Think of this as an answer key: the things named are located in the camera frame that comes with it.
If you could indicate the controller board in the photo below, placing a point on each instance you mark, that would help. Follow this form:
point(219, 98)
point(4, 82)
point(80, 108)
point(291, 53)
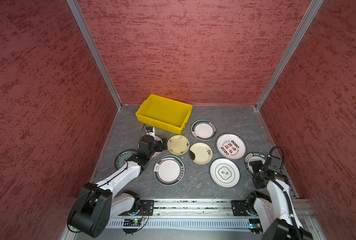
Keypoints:
point(255, 226)
point(133, 223)

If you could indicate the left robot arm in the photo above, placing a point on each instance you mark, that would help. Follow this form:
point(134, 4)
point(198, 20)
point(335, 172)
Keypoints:
point(98, 203)

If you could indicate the aluminium corner post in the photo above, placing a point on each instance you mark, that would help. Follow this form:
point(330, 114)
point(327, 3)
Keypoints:
point(80, 20)
point(299, 33)

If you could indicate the aluminium front rail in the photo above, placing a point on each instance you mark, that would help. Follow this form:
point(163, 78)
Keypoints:
point(163, 208)

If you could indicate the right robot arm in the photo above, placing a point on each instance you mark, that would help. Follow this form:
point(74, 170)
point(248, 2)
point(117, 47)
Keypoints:
point(276, 212)

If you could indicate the right aluminium corner post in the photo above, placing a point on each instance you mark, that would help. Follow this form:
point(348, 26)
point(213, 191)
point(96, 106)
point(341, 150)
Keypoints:
point(299, 33)

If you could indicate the teal patterned small plate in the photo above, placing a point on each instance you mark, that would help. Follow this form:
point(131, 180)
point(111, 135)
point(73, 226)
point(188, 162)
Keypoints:
point(122, 158)

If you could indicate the white plate red characters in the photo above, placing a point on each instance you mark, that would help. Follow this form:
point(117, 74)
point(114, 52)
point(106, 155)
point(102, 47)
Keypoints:
point(231, 146)

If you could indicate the left aluminium corner post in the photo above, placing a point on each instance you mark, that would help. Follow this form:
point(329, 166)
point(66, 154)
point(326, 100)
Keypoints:
point(80, 20)

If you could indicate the cream plate black brushstroke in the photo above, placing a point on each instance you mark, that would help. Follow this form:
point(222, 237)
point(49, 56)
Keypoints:
point(201, 153)

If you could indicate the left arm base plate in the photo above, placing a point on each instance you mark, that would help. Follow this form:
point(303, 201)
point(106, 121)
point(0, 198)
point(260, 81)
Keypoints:
point(142, 207)

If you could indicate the white plate orange sunburst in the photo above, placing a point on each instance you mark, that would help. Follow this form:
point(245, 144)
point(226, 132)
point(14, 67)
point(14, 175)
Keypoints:
point(157, 154)

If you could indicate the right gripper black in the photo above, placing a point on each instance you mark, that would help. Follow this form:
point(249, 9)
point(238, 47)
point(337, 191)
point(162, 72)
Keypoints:
point(256, 164)

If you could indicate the white plate green quatrefoil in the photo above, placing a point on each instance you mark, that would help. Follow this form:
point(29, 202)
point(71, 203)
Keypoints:
point(224, 173)

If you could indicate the cream plate small motifs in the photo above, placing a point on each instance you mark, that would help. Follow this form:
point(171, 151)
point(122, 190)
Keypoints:
point(178, 145)

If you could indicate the right controller board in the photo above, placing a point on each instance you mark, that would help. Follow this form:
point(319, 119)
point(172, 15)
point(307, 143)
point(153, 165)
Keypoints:
point(255, 226)

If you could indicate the white plate green rim far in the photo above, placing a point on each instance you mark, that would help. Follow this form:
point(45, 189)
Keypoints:
point(203, 130)

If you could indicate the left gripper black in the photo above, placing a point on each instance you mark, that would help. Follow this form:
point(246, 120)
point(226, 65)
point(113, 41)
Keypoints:
point(160, 148)

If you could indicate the white plate green rim near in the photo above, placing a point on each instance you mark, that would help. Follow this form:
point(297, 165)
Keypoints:
point(169, 170)

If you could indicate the dark green rim text plate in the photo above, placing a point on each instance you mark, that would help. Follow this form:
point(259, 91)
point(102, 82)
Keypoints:
point(253, 157)

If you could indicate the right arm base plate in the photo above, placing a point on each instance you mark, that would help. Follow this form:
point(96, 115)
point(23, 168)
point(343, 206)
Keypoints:
point(242, 208)

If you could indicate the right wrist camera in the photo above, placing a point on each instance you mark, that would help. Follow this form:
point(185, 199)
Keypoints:
point(275, 164)

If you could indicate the left controller board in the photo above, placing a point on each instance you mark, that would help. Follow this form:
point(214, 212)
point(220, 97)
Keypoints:
point(133, 223)

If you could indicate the yellow plastic bin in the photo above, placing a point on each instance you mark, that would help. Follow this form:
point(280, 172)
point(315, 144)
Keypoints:
point(164, 113)

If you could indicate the white plate green rim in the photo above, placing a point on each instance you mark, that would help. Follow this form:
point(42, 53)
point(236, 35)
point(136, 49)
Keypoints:
point(169, 170)
point(203, 130)

